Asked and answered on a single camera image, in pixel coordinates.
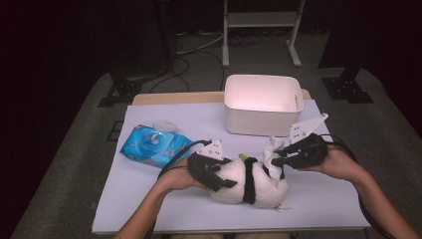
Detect wooden table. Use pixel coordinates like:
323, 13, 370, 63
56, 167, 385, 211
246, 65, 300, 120
91, 89, 371, 236

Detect left hand-held gripper cable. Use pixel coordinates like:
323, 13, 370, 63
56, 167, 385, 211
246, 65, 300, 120
145, 138, 213, 239

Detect panda plush toy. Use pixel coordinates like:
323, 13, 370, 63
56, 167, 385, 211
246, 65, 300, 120
208, 152, 293, 212

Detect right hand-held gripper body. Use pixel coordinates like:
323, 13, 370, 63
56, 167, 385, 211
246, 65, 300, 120
288, 113, 329, 171

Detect grey floor cable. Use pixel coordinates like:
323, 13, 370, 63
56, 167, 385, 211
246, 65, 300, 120
175, 31, 227, 57

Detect person's left hand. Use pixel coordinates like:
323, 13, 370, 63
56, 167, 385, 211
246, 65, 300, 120
158, 157, 209, 192

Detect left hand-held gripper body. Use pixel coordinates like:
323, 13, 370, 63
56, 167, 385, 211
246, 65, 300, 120
187, 138, 225, 187

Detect white metal stand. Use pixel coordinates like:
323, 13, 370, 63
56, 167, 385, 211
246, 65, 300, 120
221, 0, 307, 69

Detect white table mat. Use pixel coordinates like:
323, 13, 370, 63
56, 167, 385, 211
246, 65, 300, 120
92, 99, 370, 234

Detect person's right hand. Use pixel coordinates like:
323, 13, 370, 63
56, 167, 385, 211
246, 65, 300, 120
298, 146, 367, 184

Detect blue wet wipes packet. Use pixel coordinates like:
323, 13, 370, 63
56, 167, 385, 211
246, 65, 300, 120
118, 120, 195, 169

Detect white plastic storage bin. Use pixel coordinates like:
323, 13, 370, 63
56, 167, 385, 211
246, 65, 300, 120
223, 74, 305, 137

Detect black stand base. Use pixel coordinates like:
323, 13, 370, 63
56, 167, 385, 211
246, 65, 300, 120
320, 66, 375, 105
98, 66, 143, 109

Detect black floor cable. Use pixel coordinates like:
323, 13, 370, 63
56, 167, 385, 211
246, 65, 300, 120
175, 50, 227, 93

